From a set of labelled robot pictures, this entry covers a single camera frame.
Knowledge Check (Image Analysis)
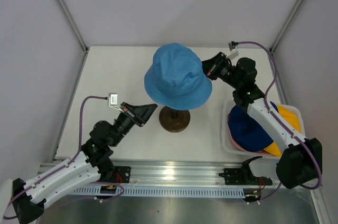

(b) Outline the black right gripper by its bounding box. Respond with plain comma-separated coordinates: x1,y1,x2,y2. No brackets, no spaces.
192,52,241,90

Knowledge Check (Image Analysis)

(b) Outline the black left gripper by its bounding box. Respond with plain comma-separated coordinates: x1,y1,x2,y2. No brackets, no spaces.
109,102,157,147

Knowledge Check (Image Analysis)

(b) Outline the mannequin head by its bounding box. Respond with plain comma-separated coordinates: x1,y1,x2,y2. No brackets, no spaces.
159,106,191,133

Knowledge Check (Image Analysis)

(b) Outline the light blue bucket hat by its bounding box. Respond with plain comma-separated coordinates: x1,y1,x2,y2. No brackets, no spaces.
144,43,212,110

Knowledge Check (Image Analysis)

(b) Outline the dark blue bucket hat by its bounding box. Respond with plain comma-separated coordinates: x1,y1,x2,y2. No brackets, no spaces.
228,105,274,154

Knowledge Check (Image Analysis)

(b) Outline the yellow bucket hat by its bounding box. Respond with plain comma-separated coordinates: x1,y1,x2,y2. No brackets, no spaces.
264,105,302,157

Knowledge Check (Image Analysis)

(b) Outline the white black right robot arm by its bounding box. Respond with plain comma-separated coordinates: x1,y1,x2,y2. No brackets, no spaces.
202,52,322,190

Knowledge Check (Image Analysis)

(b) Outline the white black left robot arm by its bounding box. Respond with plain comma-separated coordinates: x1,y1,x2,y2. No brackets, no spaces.
11,102,157,223

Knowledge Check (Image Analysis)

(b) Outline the white plastic basket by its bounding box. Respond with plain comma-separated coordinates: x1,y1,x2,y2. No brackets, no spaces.
221,100,305,159

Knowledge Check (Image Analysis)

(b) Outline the pink bucket hat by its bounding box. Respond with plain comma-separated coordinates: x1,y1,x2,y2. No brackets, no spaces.
227,115,268,154

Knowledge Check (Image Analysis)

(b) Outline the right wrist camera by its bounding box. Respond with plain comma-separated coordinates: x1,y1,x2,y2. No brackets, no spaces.
227,41,239,60

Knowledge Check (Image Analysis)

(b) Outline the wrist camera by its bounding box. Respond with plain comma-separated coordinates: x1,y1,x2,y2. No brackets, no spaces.
107,92,124,112
227,41,239,60

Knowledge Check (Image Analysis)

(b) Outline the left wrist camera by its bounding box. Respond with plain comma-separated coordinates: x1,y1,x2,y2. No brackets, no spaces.
107,92,124,112

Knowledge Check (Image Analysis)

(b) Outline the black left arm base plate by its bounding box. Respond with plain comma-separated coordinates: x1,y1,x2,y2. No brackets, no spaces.
99,166,132,184

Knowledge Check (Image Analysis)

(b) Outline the aluminium front rail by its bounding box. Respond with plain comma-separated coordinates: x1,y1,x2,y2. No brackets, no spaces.
34,159,323,189

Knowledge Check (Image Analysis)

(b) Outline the white slotted cable duct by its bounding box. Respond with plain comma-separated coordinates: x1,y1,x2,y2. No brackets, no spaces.
70,185,245,199

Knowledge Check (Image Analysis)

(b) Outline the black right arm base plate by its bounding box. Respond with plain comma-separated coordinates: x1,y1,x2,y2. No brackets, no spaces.
218,167,273,186

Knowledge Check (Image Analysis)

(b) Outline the aluminium right corner post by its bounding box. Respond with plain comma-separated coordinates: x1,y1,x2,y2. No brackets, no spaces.
270,0,307,54

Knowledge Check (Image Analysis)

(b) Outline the aluminium corner post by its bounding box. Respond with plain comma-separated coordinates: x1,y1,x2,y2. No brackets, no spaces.
55,0,88,53
270,0,307,54

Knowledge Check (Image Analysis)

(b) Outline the aluminium left corner post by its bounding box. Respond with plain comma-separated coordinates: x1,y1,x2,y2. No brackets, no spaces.
55,0,88,53

